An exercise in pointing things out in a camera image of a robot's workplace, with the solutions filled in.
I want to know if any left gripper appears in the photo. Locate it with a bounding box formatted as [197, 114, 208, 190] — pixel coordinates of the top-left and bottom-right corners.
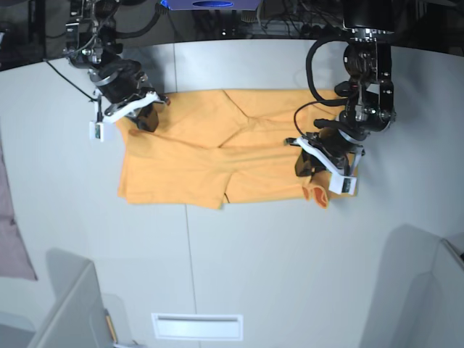
[294, 128, 365, 178]

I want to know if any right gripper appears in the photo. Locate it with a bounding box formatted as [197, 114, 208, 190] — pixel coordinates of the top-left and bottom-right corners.
[88, 59, 159, 133]

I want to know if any yellow T-shirt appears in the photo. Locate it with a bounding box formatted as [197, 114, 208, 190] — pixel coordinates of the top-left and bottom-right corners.
[117, 90, 341, 209]

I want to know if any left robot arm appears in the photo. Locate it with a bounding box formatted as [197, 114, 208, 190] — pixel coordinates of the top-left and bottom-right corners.
[286, 1, 396, 177]

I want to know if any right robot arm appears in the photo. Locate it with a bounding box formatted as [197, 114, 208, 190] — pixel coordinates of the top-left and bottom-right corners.
[64, 1, 168, 140]

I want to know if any purple box with blue oval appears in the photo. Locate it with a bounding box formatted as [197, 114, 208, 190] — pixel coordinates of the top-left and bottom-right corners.
[165, 0, 261, 11]

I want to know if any black power strip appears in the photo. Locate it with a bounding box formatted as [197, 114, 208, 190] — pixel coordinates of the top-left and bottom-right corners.
[299, 23, 342, 40]

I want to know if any grey bin right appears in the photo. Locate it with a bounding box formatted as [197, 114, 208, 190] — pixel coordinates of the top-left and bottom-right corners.
[360, 225, 463, 347]

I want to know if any grey bin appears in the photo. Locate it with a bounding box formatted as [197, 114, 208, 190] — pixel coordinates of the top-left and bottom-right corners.
[1, 248, 135, 347]
[360, 225, 463, 347]

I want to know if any pink cloth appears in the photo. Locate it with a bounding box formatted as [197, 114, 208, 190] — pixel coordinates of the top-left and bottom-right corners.
[1, 150, 38, 281]

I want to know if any white table slot plate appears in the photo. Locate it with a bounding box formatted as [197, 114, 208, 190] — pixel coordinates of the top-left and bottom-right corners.
[152, 313, 244, 341]

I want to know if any grey bin left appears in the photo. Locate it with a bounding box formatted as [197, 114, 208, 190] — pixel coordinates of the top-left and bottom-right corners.
[1, 248, 135, 347]

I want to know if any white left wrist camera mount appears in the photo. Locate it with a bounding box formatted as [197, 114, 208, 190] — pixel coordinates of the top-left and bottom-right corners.
[284, 135, 359, 195]

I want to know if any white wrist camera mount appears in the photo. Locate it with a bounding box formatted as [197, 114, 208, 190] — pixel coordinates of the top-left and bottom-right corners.
[284, 135, 359, 195]
[88, 89, 170, 142]

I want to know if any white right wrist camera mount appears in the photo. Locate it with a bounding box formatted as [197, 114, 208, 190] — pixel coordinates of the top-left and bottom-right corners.
[88, 89, 170, 142]

